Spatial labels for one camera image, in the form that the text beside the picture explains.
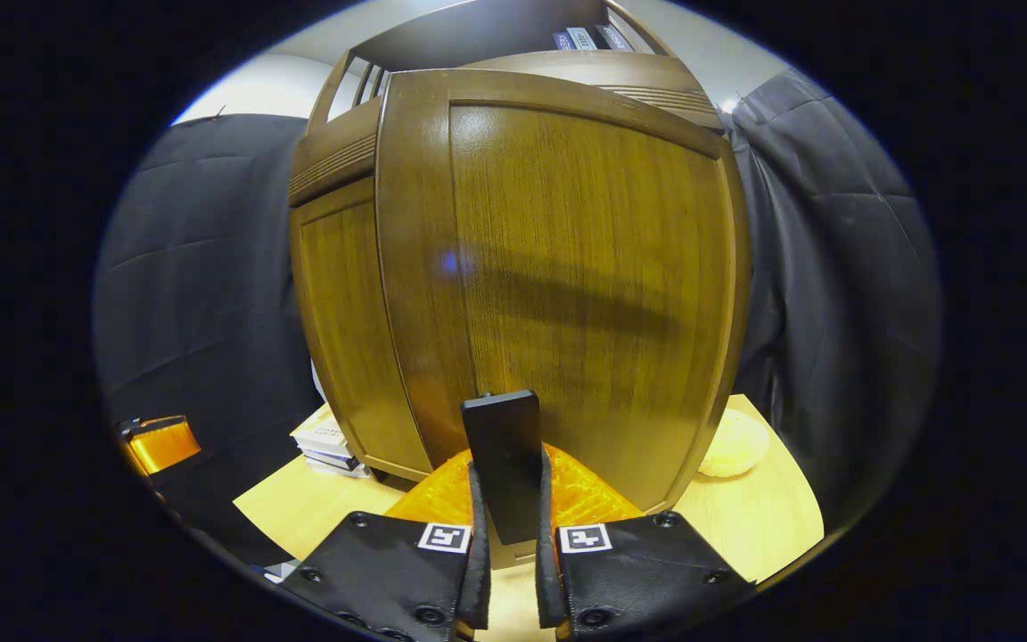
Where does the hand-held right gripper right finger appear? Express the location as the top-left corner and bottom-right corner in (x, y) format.
(536, 443), (757, 641)

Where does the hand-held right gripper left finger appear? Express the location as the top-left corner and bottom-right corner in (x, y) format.
(277, 449), (492, 642)

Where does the black door handle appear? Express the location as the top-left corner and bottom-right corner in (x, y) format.
(461, 390), (543, 547)

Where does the brown wooden double-door shoe cabinet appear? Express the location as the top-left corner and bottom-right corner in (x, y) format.
(289, 0), (728, 487)

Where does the stack of papers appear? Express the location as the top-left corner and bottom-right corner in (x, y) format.
(289, 403), (372, 480)

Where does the black backdrop cloth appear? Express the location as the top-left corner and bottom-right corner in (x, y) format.
(93, 70), (942, 572)

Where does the cream round object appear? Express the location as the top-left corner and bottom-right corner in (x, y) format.
(699, 408), (771, 478)

